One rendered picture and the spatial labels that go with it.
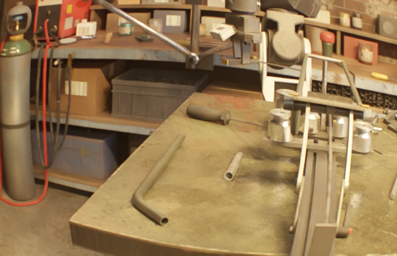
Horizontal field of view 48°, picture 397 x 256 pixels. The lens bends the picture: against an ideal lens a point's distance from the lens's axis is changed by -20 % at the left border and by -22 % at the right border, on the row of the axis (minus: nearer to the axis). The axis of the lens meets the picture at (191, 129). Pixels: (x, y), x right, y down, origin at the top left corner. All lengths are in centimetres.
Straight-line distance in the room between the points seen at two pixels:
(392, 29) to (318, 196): 230
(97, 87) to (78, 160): 42
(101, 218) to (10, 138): 196
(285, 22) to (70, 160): 159
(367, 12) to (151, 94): 147
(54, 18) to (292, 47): 164
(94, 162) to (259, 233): 210
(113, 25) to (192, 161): 225
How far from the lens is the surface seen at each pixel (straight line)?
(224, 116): 115
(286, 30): 164
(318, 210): 72
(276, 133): 94
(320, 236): 49
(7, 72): 258
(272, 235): 71
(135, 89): 256
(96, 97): 264
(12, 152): 269
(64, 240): 241
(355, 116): 79
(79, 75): 264
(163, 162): 91
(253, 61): 132
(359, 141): 94
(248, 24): 125
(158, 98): 253
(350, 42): 293
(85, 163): 279
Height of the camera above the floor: 122
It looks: 18 degrees down
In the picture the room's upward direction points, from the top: 3 degrees clockwise
